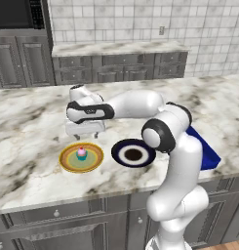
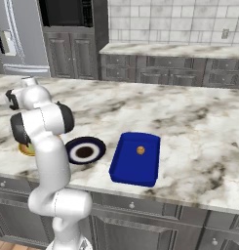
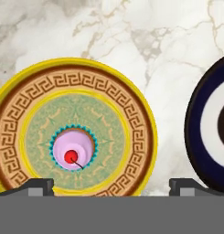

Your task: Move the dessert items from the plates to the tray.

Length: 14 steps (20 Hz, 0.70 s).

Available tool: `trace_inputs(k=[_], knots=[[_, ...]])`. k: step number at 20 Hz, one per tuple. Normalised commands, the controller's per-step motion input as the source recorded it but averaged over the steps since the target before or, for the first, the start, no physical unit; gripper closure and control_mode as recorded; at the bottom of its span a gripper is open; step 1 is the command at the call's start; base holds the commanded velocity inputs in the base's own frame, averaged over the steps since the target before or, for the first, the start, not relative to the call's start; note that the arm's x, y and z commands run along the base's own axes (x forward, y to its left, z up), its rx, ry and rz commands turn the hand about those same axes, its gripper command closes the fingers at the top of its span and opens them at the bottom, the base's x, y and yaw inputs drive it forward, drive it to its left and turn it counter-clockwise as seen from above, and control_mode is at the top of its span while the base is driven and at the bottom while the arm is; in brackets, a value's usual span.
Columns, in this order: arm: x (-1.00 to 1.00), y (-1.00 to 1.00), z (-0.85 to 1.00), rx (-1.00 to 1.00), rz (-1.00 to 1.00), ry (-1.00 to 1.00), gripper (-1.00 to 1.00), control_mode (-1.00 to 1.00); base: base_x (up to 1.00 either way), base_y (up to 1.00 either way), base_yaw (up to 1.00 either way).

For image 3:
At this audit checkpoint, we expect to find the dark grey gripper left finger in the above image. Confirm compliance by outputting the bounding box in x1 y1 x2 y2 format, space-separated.
0 177 55 197

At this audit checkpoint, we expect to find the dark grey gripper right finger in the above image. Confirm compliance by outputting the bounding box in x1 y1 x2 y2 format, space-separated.
168 177 224 197

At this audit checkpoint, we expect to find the pink frosted cherry cupcake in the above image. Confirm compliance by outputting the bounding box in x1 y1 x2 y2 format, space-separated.
48 123 99 173

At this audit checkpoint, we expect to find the dark blue white plate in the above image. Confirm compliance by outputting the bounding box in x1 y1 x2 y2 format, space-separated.
184 53 224 194

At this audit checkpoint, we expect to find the yellow patterned plate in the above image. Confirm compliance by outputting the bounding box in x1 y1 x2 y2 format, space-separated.
0 57 159 197

